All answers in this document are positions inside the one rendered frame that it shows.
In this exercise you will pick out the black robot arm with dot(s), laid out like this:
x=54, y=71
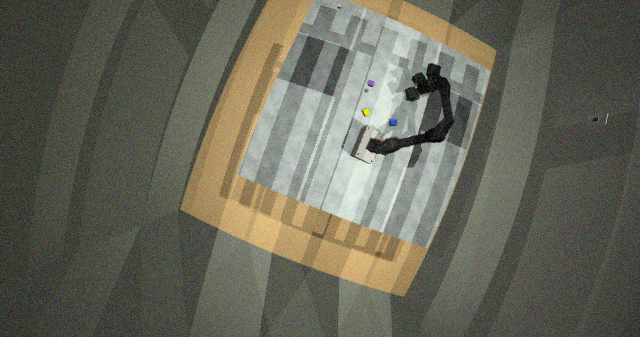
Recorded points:
x=434, y=135

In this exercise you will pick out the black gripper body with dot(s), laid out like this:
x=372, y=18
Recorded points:
x=412, y=93

